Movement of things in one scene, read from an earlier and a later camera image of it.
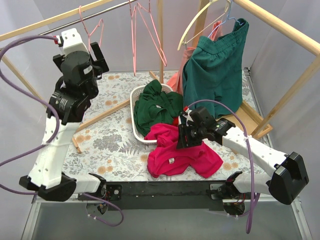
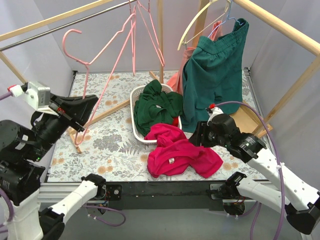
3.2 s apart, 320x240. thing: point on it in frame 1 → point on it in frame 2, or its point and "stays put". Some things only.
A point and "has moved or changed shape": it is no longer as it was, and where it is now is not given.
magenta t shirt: (166, 159) stays put
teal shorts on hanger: (214, 71) stays put
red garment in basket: (175, 121) stays put
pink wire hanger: (89, 35) has moved or changed shape
